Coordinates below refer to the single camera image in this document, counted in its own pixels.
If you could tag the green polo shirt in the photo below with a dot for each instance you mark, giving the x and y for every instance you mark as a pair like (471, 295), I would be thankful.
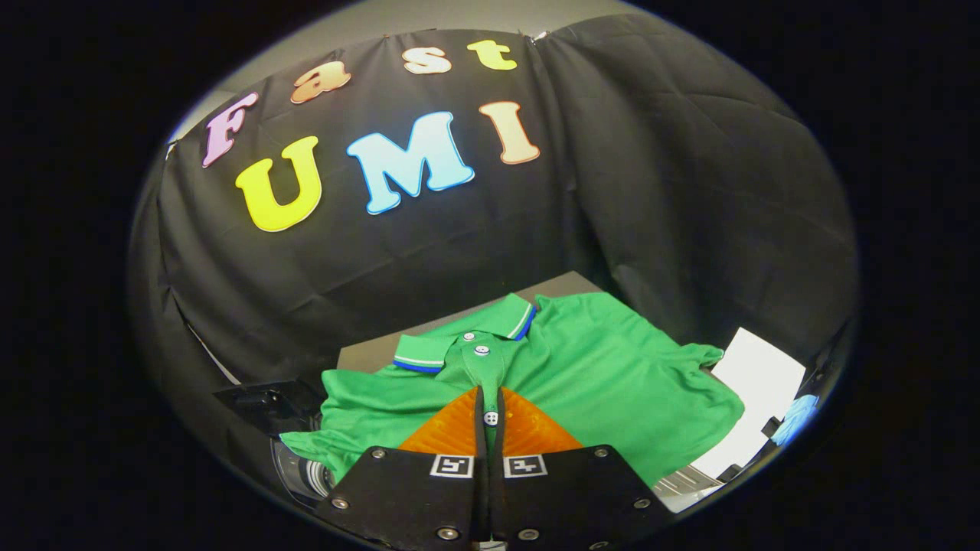
(612, 367)

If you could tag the beige cabinet with dark top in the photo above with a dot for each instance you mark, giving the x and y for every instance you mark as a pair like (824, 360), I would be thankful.
(364, 356)

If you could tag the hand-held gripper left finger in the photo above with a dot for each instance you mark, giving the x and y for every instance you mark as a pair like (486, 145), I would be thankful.
(413, 497)

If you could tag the dark washing machine lid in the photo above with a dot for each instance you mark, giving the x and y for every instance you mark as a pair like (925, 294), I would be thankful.
(268, 402)

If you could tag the light blue object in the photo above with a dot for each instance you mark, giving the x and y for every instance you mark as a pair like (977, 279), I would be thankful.
(796, 417)

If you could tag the white flat panel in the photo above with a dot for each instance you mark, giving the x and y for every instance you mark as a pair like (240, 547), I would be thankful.
(754, 383)

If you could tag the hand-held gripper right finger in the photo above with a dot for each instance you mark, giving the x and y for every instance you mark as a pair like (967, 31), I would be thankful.
(566, 497)

